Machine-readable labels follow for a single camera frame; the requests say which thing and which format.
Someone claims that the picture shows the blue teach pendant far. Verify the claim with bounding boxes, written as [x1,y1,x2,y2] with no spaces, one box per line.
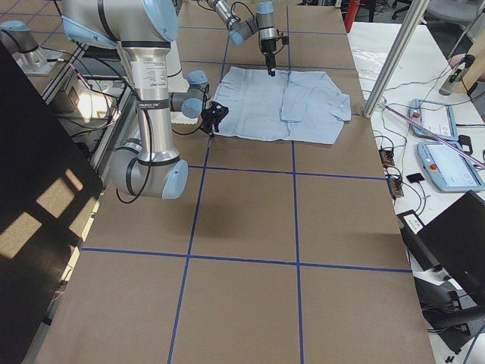
[409,99,458,142]

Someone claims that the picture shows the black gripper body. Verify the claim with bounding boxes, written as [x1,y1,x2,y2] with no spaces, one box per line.
[200,101,229,133]
[260,38,277,67]

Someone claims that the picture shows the light blue button-up shirt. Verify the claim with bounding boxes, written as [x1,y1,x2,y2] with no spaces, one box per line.
[214,67,352,145]

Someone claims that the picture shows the blue teach pendant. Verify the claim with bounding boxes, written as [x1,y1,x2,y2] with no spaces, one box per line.
[409,99,458,142]
[416,142,484,193]

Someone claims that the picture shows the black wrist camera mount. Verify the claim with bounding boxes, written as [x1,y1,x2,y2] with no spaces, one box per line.
[276,32,289,46]

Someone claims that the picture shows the black monitor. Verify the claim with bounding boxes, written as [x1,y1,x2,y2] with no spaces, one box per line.
[1,49,102,363]

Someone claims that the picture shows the blue teach pendant near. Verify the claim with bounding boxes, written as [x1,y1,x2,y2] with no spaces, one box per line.
[416,142,484,193]

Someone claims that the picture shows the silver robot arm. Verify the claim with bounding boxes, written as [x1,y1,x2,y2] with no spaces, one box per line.
[62,1,229,199]
[207,0,280,77]

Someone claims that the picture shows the reacher grabber stick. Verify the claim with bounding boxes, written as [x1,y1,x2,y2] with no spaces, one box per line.
[381,104,485,170]

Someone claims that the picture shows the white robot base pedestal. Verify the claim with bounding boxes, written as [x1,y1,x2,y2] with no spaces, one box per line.
[158,0,198,126]

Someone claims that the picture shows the grey aluminium frame post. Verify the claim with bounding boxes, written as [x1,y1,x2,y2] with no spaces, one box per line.
[363,0,430,118]

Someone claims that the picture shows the left black cable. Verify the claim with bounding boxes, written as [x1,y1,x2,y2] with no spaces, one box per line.
[230,2,258,27]

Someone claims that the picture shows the right black braided cable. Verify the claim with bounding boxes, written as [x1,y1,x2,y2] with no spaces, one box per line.
[79,41,213,204]

